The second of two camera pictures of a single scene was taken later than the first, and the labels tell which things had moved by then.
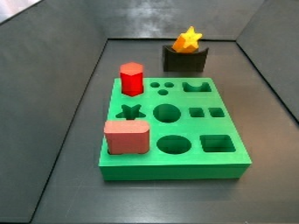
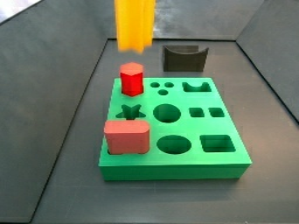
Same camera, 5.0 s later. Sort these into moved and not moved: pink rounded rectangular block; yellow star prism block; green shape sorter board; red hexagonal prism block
Moved: yellow star prism block
Not moved: red hexagonal prism block; pink rounded rectangular block; green shape sorter board
